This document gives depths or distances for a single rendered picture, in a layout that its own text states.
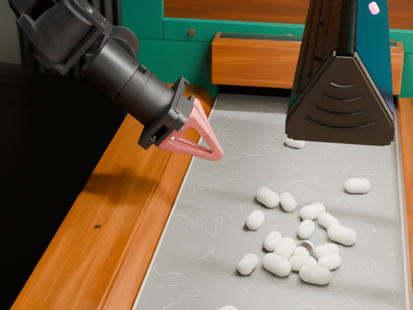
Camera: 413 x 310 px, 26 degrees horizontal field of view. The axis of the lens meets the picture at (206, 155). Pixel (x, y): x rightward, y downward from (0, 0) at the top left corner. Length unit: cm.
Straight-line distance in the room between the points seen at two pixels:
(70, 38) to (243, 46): 41
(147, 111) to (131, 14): 43
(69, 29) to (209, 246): 31
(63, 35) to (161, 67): 47
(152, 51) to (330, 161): 38
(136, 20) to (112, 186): 39
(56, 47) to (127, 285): 29
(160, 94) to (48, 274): 25
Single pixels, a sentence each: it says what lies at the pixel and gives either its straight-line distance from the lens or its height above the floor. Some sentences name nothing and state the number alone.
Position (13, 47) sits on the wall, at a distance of 385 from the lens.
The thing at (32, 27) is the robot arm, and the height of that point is 99.
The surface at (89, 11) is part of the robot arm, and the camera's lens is 108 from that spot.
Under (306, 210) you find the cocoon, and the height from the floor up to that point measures 76.
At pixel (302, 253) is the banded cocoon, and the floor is 76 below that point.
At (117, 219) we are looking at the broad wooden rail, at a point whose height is 77.
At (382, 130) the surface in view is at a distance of 67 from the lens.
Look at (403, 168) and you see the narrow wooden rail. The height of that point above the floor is 76.
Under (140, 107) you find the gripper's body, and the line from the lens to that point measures 109.
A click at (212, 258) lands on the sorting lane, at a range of 108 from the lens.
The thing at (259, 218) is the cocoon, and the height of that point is 76.
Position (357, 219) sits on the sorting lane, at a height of 74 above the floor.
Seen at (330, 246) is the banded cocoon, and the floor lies 76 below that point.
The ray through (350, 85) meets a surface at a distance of 65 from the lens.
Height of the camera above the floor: 133
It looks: 26 degrees down
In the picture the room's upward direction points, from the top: straight up
